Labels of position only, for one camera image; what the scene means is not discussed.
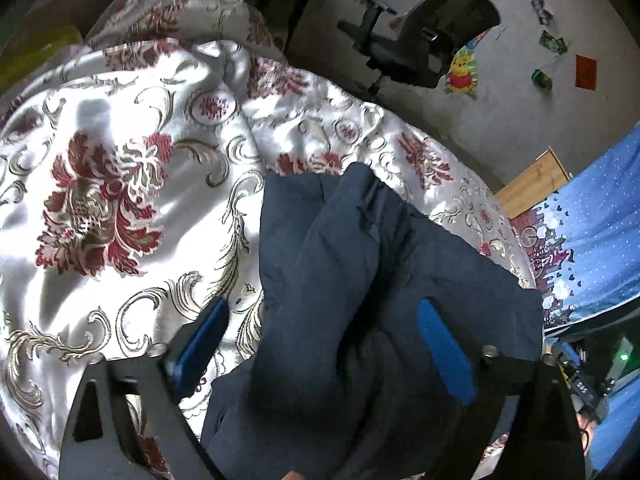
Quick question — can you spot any dark navy padded jacket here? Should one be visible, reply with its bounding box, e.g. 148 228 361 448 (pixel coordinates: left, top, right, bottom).
202 162 542 479

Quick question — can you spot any black mesh office chair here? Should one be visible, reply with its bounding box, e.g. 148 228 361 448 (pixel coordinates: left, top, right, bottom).
337 0 501 100

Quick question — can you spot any Winnie the Pooh poster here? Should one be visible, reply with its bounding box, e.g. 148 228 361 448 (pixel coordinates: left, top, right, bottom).
445 47 477 98

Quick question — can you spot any blue printed curtain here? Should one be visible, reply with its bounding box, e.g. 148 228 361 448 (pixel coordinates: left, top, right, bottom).
512 128 639 479

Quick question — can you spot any red square wall sticker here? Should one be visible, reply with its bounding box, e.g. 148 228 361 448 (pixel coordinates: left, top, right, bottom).
575 54 598 91

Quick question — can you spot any green white wall sticker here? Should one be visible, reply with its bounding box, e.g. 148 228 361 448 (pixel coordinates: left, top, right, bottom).
539 29 568 55

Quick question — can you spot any floral white red bedspread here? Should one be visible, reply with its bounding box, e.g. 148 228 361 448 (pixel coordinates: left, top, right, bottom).
1 0 535 479

